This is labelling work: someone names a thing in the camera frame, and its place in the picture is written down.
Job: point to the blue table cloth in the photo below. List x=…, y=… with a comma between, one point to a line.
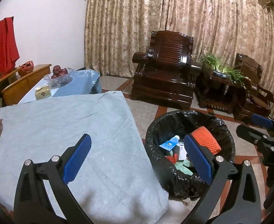
x=82, y=82

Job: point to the green rubber glove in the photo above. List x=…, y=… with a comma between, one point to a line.
x=183, y=166

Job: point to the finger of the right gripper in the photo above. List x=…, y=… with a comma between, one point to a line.
x=262, y=121
x=250, y=135

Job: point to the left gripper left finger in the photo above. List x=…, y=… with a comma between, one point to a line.
x=32, y=204

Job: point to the red plastic bag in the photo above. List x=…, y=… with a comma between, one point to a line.
x=173, y=159

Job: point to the green potted plant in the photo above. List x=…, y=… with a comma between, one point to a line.
x=221, y=69

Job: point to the grey table cloth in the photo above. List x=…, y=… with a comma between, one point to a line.
x=116, y=182

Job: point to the beige tissue box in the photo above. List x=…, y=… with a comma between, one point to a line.
x=42, y=92

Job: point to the wooden tv cabinet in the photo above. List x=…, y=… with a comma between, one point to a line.
x=14, y=87

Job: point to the dark wooden side table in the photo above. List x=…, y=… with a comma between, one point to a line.
x=218, y=93

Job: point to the patterned beige curtain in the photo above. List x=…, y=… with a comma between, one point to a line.
x=116, y=29

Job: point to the white blue medicine box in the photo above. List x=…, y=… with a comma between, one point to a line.
x=179, y=149

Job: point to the dark wooden armchair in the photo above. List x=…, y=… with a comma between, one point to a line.
x=252, y=98
x=166, y=74

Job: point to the glass fruit bowl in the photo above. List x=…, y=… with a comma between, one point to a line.
x=60, y=80

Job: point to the red apples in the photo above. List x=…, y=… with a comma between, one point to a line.
x=58, y=71

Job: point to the red cloth cover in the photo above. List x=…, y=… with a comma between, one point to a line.
x=8, y=47

